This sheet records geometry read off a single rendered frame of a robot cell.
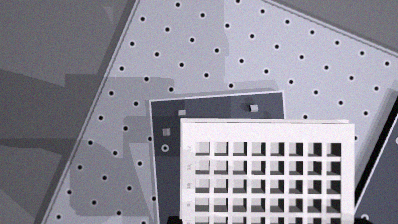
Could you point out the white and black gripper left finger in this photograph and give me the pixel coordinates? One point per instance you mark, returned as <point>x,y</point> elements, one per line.
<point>174,220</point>

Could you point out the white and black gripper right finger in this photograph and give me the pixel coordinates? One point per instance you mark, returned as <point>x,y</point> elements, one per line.
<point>361,221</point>

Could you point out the white well plate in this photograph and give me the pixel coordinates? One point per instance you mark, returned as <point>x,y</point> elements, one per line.
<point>266,171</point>

